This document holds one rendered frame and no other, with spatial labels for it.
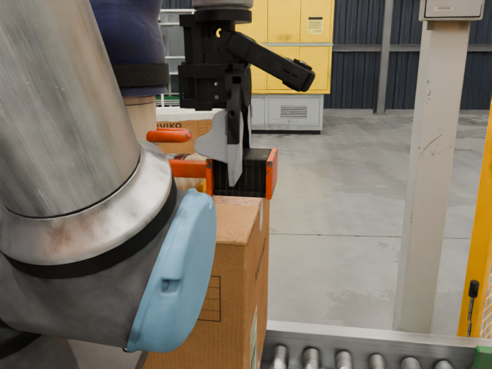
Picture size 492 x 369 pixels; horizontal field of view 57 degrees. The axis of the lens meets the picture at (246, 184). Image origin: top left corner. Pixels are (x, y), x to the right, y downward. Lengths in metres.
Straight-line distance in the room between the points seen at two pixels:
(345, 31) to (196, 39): 10.91
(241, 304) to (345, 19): 10.89
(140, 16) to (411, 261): 1.50
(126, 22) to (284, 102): 7.42
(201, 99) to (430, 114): 1.36
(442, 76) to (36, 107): 1.69
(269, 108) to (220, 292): 7.51
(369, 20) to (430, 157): 9.78
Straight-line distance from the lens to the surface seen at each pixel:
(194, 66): 0.56
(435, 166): 1.88
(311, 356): 1.35
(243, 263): 0.72
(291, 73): 0.56
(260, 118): 8.22
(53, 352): 0.45
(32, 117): 0.23
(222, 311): 0.77
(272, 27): 8.11
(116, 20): 0.82
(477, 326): 1.52
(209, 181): 0.57
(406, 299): 2.07
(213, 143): 0.56
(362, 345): 1.39
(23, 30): 0.21
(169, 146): 2.79
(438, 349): 1.42
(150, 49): 0.85
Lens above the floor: 1.35
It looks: 16 degrees down
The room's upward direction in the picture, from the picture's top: straight up
